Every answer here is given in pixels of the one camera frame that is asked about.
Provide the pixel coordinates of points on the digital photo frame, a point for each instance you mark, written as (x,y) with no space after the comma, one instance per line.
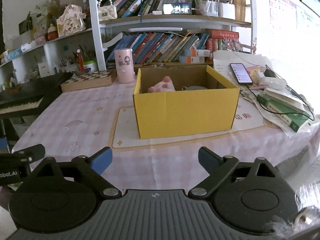
(177,8)

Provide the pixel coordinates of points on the pink checked tablecloth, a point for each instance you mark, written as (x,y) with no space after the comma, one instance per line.
(84,121)

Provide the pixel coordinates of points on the green book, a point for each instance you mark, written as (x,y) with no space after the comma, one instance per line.
(296,121)

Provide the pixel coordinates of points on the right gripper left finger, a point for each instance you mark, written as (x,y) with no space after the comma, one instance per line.
(89,170)

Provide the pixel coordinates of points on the black smartphone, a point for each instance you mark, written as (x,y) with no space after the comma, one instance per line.
(241,74)

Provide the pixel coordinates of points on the cream quilted handbag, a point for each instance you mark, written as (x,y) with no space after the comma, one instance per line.
(107,12)

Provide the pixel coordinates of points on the black Yamaha keyboard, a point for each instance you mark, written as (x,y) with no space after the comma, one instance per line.
(30,98)

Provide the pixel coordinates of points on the yellow cardboard box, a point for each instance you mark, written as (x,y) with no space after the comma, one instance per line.
(184,112)

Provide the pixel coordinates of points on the floral paper house ornament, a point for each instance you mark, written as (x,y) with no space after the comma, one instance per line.
(71,21)

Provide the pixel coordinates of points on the red figurine bottle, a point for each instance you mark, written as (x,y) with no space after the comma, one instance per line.
(80,60)

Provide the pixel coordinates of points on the wooden chess board box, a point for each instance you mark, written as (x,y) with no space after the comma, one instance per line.
(89,80)

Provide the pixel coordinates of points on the white bookshelf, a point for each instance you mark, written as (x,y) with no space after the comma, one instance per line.
(52,52)

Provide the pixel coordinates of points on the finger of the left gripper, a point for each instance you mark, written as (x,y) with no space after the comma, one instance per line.
(32,154)

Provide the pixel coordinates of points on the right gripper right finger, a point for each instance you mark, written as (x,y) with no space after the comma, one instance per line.
(219,170)

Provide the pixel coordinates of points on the pink cylindrical cup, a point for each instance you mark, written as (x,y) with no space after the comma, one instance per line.
(124,65)

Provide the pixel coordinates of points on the white green-lid jar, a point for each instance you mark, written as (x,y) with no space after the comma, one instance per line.
(90,66)

